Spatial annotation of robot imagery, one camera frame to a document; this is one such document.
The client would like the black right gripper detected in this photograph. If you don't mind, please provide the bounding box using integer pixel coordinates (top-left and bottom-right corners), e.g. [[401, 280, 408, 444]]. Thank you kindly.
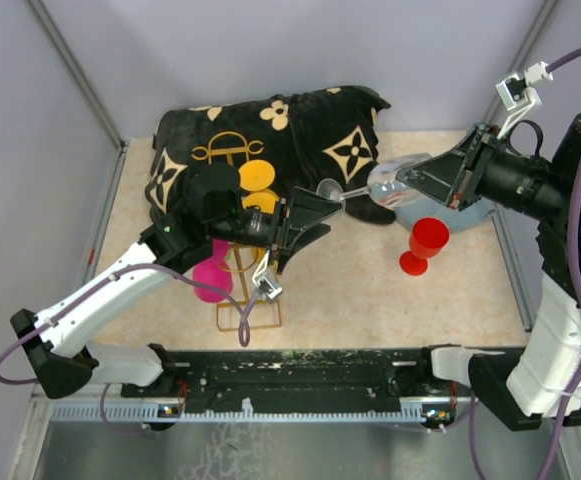
[[396, 120, 575, 220]]

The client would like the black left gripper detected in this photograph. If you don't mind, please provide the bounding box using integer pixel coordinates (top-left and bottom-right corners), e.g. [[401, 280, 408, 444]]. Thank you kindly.
[[210, 188, 344, 275]]

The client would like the red plastic wine glass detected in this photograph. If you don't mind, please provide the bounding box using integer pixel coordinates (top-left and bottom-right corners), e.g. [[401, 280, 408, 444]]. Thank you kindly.
[[399, 217, 450, 276]]

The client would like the clear wine glass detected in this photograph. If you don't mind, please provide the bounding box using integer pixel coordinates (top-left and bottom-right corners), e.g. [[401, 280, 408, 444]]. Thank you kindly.
[[316, 153, 432, 210]]

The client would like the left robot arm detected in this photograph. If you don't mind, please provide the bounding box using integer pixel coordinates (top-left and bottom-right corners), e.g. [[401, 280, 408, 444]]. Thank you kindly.
[[10, 164, 342, 399]]

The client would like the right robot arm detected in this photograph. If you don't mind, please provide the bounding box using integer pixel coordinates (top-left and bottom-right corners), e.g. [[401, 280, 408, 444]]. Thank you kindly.
[[397, 113, 581, 431]]

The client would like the orange plastic wine glass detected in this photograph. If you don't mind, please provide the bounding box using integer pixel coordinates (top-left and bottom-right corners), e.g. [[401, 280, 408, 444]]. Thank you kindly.
[[238, 159, 276, 192]]

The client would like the pink plastic wine glass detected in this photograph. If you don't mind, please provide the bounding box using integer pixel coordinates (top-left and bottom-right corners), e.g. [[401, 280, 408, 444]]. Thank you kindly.
[[192, 240, 233, 304]]

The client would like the light blue denim cloth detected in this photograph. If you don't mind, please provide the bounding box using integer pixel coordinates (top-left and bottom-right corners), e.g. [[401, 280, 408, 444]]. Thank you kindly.
[[395, 197, 495, 233]]

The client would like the black patterned plush blanket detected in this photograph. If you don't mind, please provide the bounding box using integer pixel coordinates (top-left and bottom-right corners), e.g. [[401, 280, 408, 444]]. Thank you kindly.
[[144, 86, 391, 219]]

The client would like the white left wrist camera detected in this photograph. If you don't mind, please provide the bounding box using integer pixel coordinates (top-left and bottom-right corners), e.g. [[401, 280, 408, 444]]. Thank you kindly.
[[251, 250, 283, 303]]

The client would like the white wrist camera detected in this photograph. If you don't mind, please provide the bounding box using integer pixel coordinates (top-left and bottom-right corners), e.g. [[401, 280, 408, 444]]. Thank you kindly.
[[495, 61, 553, 140], [251, 250, 283, 303]]

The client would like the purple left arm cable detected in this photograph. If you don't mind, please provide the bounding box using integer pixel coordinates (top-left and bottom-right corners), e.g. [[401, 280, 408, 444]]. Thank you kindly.
[[0, 262, 261, 439]]

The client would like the gold wire glass rack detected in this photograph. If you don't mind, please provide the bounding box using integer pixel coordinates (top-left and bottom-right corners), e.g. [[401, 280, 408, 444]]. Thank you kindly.
[[192, 131, 265, 308]]

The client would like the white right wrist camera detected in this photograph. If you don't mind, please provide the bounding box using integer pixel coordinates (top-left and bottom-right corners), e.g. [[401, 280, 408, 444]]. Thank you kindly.
[[495, 61, 553, 140]]

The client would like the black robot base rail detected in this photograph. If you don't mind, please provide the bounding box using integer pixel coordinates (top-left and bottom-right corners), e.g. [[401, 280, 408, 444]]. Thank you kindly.
[[121, 348, 468, 414]]

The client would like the grey cable duct strip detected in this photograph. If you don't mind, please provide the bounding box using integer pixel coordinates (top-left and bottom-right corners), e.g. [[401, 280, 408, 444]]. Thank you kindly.
[[51, 397, 448, 424]]

